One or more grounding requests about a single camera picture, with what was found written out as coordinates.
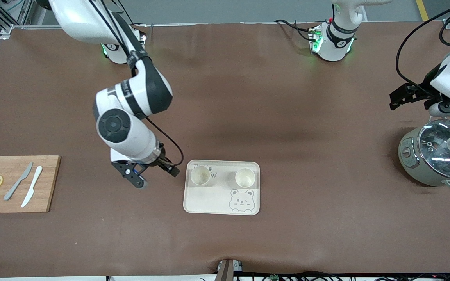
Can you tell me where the white IKEA cup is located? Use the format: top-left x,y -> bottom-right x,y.
191,165 -> 211,186
235,168 -> 256,188

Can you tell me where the cream bear print tray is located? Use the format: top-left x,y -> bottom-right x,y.
183,160 -> 261,216

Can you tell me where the glass pot lid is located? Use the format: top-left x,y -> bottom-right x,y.
418,119 -> 450,180

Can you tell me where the grey-green electric pot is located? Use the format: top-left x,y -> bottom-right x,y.
398,113 -> 450,191

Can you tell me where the bamboo cutting board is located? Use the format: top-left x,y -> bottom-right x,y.
0,155 -> 61,213

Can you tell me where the white plastic knife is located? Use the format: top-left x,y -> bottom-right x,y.
21,166 -> 43,208

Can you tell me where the grey plastic knife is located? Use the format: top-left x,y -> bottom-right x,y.
3,162 -> 34,201

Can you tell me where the brown table mat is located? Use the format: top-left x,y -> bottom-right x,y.
0,21 -> 450,278

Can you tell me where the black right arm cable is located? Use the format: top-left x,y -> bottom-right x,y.
87,0 -> 184,167

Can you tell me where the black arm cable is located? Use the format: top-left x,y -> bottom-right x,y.
396,5 -> 450,98
87,0 -> 184,167

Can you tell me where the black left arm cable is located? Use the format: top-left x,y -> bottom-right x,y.
396,5 -> 450,98

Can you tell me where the grey table edge bracket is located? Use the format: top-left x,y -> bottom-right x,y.
215,258 -> 244,281

